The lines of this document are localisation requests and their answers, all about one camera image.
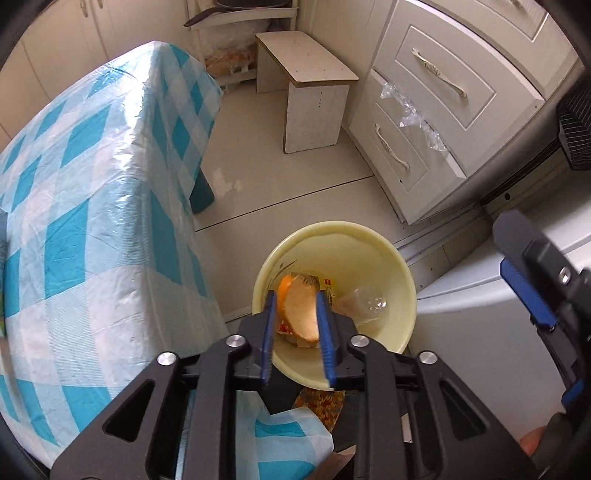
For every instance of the crumpled blue checkered sheet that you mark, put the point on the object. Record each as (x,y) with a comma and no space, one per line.
(291,438)

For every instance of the white drawer cabinet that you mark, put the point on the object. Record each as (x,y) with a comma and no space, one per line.
(438,92)

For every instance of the clear plastic wrap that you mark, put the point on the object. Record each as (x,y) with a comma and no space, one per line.
(411,115)

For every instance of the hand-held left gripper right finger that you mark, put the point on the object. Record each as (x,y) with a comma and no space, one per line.
(325,341)

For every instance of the white shelf rack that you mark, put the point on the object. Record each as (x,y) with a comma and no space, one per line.
(240,46)

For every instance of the dark striped cloth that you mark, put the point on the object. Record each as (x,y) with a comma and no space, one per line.
(577,129)

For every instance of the orange bread piece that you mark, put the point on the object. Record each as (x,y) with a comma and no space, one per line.
(300,309)

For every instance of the dark frying pan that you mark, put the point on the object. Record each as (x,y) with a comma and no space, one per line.
(240,5)

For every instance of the colourful knitted cloth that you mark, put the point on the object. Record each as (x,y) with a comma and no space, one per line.
(321,408)

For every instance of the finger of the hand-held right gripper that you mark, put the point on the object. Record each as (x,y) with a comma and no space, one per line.
(570,394)
(526,290)

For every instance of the person's right hand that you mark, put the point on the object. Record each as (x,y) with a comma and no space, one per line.
(533,443)

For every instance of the blue checkered plastic tablecloth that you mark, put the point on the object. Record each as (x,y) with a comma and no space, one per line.
(92,207)

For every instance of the white wooden stool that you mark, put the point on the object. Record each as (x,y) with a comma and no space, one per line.
(309,83)

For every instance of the clear plastic cup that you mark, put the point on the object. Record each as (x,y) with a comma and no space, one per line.
(371,302)

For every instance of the white kitchen cabinets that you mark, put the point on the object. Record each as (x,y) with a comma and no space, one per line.
(69,32)

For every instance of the pale yellow plastic bowl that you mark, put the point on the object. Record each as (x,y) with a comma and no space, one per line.
(360,249)

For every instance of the yellow package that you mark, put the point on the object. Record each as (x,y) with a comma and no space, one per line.
(325,286)

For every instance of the plastic bag of goods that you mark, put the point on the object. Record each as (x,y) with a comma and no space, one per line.
(231,50)

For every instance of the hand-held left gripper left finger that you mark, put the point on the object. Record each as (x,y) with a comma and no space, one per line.
(267,341)

